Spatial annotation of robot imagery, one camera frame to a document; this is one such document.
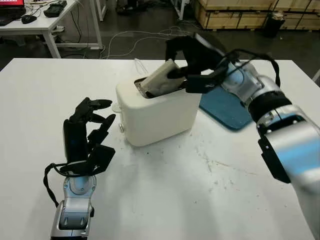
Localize black computer mouse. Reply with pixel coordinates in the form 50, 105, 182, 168
20, 14, 38, 25

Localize slice of white bread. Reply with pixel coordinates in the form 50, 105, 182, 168
143, 58, 187, 97

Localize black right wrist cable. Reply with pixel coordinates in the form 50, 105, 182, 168
219, 48, 281, 88

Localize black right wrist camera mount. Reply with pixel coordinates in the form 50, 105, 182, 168
185, 68, 227, 94

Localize wooden crate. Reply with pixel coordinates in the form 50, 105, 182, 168
193, 0, 278, 13
282, 11, 320, 32
272, 0, 320, 14
198, 9, 270, 31

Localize laptop with red screen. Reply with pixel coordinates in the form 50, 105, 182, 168
0, 0, 27, 26

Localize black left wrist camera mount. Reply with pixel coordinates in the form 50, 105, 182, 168
58, 144, 117, 177

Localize black hanging desk cable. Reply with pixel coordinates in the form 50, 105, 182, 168
70, 9, 82, 47

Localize black trash bin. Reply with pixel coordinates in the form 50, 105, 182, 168
264, 11, 286, 39

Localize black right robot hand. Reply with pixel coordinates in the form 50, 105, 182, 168
164, 35, 226, 80

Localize white table frame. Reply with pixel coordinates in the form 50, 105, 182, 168
93, 0, 106, 22
173, 0, 194, 22

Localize white two-slot toaster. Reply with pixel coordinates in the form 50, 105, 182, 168
115, 74, 201, 148

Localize white cable on floor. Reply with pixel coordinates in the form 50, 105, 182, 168
101, 24, 201, 60

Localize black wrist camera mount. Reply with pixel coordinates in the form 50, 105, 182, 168
58, 144, 117, 177
185, 68, 227, 94

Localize white office desk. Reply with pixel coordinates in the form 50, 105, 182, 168
0, 0, 104, 59

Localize black handheld controller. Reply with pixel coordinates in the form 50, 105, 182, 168
43, 0, 68, 18

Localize standing person dark legs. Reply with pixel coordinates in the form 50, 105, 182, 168
117, 0, 141, 16

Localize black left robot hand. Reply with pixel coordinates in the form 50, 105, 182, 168
62, 97, 117, 165

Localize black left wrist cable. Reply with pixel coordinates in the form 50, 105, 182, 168
43, 162, 69, 209

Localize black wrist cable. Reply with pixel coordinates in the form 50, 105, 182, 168
43, 162, 69, 209
219, 48, 281, 88

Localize blue plastic tray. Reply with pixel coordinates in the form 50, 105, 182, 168
198, 86, 254, 131

